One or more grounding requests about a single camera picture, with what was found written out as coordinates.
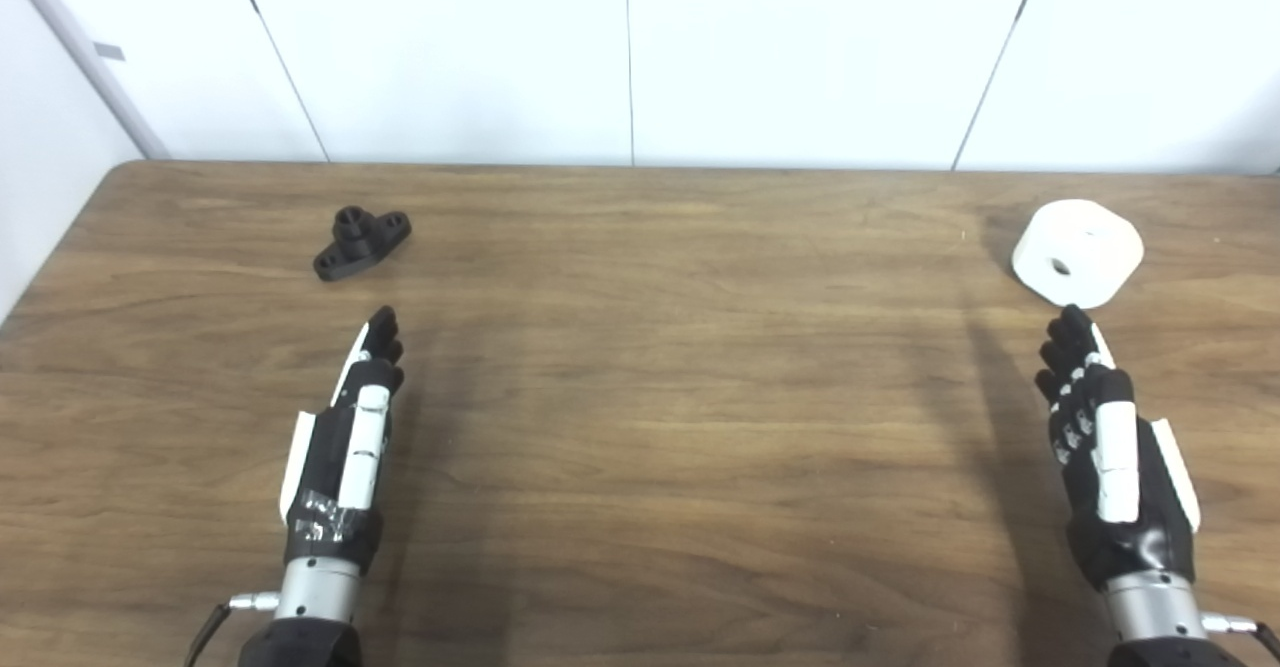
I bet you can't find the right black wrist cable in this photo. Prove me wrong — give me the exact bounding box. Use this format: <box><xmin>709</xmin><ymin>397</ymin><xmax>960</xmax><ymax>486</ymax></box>
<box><xmin>1200</xmin><ymin>612</ymin><xmax>1280</xmax><ymax>660</ymax></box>

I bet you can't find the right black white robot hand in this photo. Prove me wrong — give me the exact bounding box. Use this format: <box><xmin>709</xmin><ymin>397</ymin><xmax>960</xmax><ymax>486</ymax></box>
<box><xmin>1033</xmin><ymin>304</ymin><xmax>1202</xmax><ymax>592</ymax></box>

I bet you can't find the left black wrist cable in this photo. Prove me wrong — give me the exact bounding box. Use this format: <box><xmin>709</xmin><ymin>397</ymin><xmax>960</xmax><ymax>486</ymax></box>
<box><xmin>184</xmin><ymin>592</ymin><xmax>281</xmax><ymax>667</ymax></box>

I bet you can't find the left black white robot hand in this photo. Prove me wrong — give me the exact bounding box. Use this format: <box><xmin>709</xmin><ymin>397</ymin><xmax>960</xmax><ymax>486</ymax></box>
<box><xmin>278</xmin><ymin>305</ymin><xmax>406</xmax><ymax>578</ymax></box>

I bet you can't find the gray wall corner strip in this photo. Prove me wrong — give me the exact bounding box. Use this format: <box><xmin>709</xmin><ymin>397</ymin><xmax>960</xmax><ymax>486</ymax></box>
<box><xmin>0</xmin><ymin>0</ymin><xmax>172</xmax><ymax>161</ymax></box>

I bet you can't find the black flanged holder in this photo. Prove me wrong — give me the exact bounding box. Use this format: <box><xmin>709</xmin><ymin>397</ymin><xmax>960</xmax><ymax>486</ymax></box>
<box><xmin>313</xmin><ymin>206</ymin><xmax>413</xmax><ymax>282</ymax></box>

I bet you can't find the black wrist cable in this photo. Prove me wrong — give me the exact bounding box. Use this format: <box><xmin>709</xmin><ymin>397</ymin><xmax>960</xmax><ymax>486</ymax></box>
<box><xmin>184</xmin><ymin>592</ymin><xmax>281</xmax><ymax>667</ymax></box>
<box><xmin>1200</xmin><ymin>612</ymin><xmax>1280</xmax><ymax>660</ymax></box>

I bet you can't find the round white piece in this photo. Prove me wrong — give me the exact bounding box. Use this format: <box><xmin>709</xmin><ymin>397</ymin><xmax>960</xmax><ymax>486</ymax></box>
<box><xmin>1011</xmin><ymin>199</ymin><xmax>1145</xmax><ymax>310</ymax></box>

